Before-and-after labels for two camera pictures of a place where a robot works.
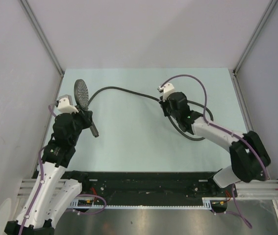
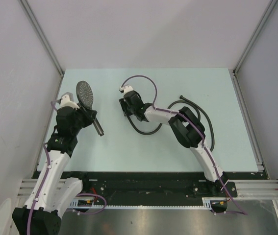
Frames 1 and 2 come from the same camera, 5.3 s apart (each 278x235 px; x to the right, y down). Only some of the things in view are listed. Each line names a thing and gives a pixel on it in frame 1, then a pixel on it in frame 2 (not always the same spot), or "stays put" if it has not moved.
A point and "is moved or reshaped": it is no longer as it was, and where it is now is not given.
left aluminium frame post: [41, 36] stays put
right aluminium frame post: [271, 4] stays put
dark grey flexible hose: [158, 99] to [197, 107]
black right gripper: [164, 104] to [124, 104]
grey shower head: [82, 97] is moved or reshaped
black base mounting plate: [151, 188] stays put
